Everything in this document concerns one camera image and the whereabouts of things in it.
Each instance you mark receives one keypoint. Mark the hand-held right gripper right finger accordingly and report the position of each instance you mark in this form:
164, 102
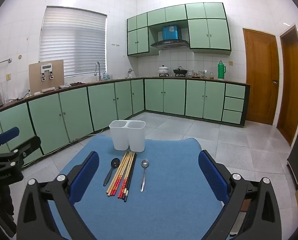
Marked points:
211, 177

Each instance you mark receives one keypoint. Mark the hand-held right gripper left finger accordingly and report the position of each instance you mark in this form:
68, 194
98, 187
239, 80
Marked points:
89, 175

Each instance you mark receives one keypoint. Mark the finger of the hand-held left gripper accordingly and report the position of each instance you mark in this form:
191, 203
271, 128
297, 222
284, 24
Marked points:
9, 133
30, 143

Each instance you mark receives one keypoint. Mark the bamboo chopstick orange pattern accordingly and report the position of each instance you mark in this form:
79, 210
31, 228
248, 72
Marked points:
117, 172
120, 172

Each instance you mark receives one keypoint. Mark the black plastic spoon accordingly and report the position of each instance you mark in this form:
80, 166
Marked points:
115, 163

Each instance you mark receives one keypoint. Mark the bamboo chopstick red end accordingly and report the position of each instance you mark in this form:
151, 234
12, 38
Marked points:
127, 172
124, 172

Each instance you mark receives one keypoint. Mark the black chopstick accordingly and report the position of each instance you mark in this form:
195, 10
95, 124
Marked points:
130, 172

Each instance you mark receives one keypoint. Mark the metal spoon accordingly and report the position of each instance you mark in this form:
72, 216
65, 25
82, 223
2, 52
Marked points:
145, 163

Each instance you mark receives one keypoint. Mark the white two-compartment utensil holder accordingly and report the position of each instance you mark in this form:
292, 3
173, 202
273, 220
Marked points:
136, 140

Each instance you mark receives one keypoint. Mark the clear glass pitcher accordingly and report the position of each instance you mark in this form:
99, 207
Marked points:
5, 92

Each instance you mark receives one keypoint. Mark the blue table mat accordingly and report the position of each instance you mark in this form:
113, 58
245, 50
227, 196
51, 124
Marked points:
164, 180

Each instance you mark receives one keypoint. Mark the green base cabinets with counter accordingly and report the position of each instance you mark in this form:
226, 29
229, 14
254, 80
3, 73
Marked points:
76, 110

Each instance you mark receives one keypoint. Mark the brown cardboard board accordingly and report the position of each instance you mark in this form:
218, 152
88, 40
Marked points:
35, 80

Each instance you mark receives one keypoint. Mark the white device with clips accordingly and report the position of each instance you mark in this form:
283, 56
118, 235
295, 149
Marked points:
46, 67

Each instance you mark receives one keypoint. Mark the metal kitchen faucet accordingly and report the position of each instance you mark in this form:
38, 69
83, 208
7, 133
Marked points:
99, 75

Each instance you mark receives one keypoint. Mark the clear plastic bottle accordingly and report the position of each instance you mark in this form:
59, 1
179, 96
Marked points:
107, 76

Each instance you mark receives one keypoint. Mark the glass jar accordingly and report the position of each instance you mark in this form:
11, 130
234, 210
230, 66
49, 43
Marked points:
201, 74

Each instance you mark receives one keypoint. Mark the stack of bowls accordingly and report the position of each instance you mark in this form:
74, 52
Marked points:
191, 73

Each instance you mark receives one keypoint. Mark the green thermos flask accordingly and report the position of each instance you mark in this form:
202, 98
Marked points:
221, 71

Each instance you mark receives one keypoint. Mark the white window blind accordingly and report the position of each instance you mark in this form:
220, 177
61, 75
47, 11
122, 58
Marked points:
71, 42

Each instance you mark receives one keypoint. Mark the black wok with lid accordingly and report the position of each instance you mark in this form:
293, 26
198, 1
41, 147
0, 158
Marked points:
180, 71

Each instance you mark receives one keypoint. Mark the white cooking pot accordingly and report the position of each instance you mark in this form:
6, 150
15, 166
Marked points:
163, 70

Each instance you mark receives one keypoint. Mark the plain wooden door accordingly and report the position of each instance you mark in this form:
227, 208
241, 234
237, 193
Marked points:
291, 85

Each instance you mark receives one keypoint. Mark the glass range hood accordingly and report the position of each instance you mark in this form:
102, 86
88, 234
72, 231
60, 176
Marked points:
170, 45

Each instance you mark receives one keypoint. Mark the blue range hood chimney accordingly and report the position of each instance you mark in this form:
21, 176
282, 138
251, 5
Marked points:
170, 32

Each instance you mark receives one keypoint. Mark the metal towel rail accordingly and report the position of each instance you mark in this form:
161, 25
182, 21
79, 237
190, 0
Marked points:
4, 61

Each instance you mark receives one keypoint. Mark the green wall cabinets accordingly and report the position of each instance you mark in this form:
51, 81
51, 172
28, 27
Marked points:
208, 33

